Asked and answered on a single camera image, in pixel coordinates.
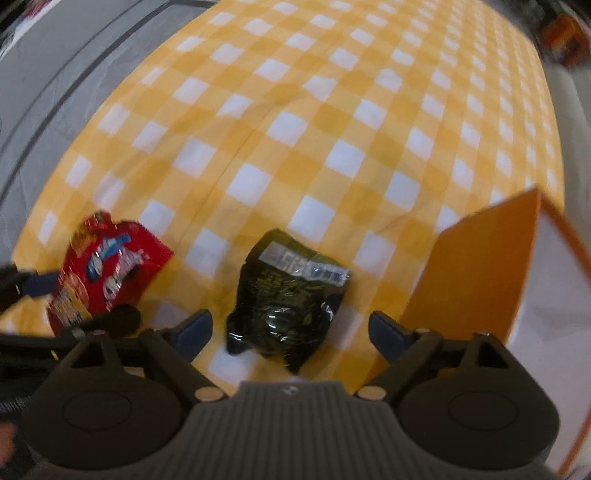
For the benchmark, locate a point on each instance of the orange cardboard box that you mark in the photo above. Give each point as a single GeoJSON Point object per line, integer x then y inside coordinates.
{"type": "Point", "coordinates": [480, 258]}

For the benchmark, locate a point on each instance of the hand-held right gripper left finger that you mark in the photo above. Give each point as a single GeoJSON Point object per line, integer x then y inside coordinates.
{"type": "Point", "coordinates": [194, 327]}

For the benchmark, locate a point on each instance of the yellow checked tablecloth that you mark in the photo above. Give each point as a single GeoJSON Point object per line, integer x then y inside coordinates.
{"type": "Point", "coordinates": [323, 92]}

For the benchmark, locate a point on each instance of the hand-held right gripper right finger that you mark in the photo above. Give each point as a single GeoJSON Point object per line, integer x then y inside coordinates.
{"type": "Point", "coordinates": [385, 334]}

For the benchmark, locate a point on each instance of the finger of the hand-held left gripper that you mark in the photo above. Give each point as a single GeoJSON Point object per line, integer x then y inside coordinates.
{"type": "Point", "coordinates": [41, 284]}
{"type": "Point", "coordinates": [115, 318]}

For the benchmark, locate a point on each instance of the orange stool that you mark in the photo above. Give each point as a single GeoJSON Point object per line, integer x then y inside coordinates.
{"type": "Point", "coordinates": [565, 37]}

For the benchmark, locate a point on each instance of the beige sofa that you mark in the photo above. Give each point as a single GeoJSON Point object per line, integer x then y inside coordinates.
{"type": "Point", "coordinates": [577, 138]}

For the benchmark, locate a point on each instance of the black snack packet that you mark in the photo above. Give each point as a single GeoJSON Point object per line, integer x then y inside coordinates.
{"type": "Point", "coordinates": [281, 304]}

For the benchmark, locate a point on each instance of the red snack packet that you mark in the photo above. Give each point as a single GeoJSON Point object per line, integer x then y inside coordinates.
{"type": "Point", "coordinates": [115, 263]}

